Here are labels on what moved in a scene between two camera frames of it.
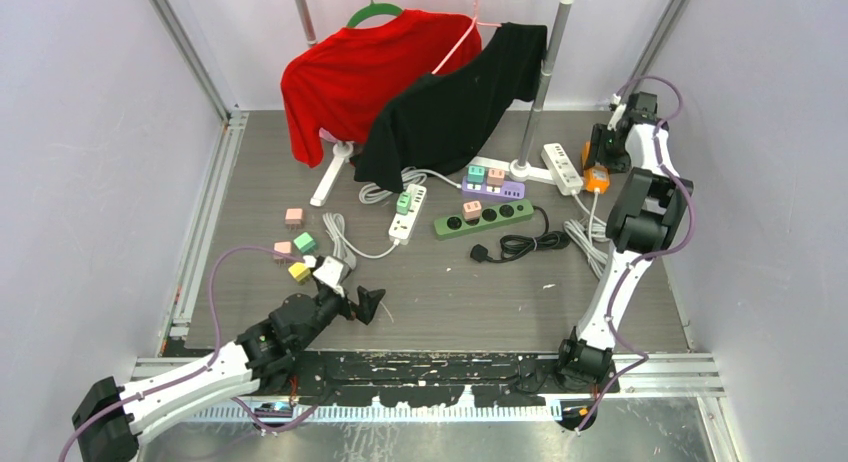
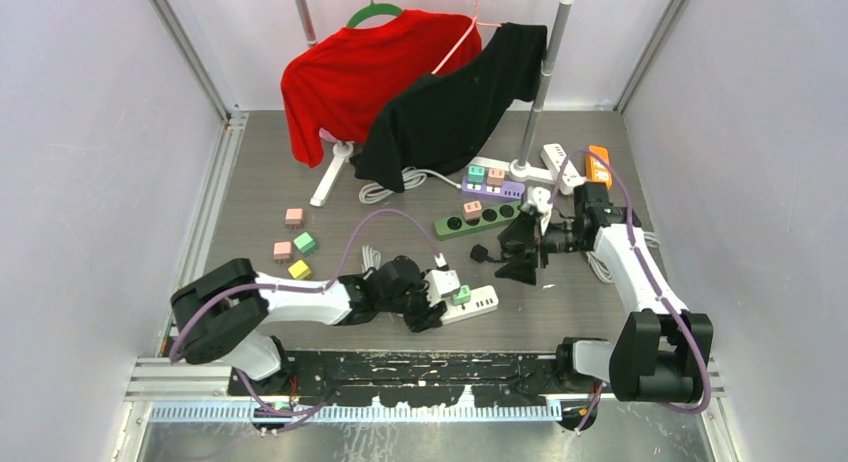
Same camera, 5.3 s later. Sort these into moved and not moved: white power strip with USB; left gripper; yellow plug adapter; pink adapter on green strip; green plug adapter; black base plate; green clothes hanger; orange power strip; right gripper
Moved: left gripper; right gripper; green plug adapter
Not moved: orange power strip; white power strip with USB; black base plate; yellow plug adapter; green clothes hanger; pink adapter on green strip
